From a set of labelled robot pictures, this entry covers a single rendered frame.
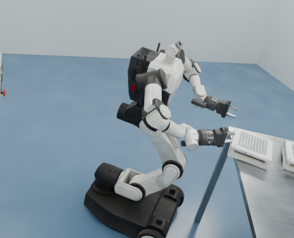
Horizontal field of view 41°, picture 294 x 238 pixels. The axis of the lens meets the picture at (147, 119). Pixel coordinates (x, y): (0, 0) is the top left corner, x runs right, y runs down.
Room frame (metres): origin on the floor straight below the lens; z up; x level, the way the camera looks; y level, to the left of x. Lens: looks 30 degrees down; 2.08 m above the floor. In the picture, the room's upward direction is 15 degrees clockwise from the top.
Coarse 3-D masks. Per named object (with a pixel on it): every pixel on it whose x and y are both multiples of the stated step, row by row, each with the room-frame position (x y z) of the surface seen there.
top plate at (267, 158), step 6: (234, 132) 2.15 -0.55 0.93; (240, 132) 2.17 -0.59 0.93; (246, 132) 2.19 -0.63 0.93; (234, 138) 2.07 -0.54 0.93; (264, 138) 2.18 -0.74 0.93; (234, 144) 2.00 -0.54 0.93; (240, 144) 2.02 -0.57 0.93; (252, 144) 2.06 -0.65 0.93; (264, 144) 2.10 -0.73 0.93; (270, 144) 2.12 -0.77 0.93; (240, 150) 1.97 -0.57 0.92; (246, 150) 1.98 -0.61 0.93; (264, 150) 2.03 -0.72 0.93; (270, 150) 2.05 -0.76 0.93; (252, 156) 1.95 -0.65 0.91; (258, 156) 1.95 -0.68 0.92; (264, 156) 1.96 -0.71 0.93; (270, 156) 1.98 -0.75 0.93; (270, 162) 1.93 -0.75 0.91
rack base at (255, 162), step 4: (232, 136) 2.18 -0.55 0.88; (228, 152) 1.98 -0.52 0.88; (236, 152) 2.00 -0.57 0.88; (240, 152) 2.01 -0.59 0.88; (232, 156) 1.97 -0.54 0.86; (236, 156) 1.97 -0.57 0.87; (240, 156) 1.97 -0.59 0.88; (244, 156) 1.98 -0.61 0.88; (248, 156) 1.99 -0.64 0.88; (244, 160) 1.96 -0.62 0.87; (248, 160) 1.96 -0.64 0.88; (252, 160) 1.96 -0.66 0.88; (256, 160) 1.97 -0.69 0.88; (260, 160) 1.99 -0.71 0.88; (252, 164) 1.95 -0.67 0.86; (256, 164) 1.95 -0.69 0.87; (260, 164) 1.94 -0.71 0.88; (264, 168) 1.94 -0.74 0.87
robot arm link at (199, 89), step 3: (192, 87) 2.45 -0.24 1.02; (195, 87) 2.39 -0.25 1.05; (198, 87) 2.39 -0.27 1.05; (201, 87) 2.39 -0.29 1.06; (204, 87) 2.40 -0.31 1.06; (192, 90) 2.44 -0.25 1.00; (195, 90) 2.37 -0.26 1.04; (198, 90) 2.36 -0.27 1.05; (201, 90) 2.36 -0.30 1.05; (204, 90) 2.37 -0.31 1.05; (195, 93) 2.44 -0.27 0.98; (198, 93) 2.33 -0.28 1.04; (201, 93) 2.33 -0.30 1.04; (204, 93) 2.34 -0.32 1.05; (198, 96) 2.33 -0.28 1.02; (201, 96) 2.32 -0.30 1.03; (204, 96) 2.34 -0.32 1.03
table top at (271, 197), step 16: (240, 160) 1.97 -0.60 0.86; (272, 160) 2.06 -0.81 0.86; (240, 176) 1.81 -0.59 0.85; (256, 176) 1.85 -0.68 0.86; (272, 176) 1.89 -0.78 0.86; (288, 176) 1.94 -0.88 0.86; (256, 192) 1.70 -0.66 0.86; (272, 192) 1.74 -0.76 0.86; (288, 192) 1.78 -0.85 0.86; (256, 208) 1.57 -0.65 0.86; (272, 208) 1.60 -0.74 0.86; (288, 208) 1.64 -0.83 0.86; (256, 224) 1.45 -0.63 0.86; (272, 224) 1.48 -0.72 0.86; (288, 224) 1.51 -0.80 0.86
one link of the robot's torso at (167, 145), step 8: (144, 128) 2.11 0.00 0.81; (152, 136) 2.10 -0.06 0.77; (160, 136) 2.10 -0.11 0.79; (168, 136) 2.21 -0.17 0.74; (160, 144) 2.11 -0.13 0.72; (168, 144) 2.10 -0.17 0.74; (176, 144) 2.20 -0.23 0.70; (160, 152) 2.12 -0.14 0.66; (168, 152) 2.11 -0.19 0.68; (176, 152) 2.13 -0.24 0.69; (168, 160) 2.11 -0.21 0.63; (176, 160) 2.10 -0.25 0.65; (184, 160) 2.16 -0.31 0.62; (184, 168) 2.11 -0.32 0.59
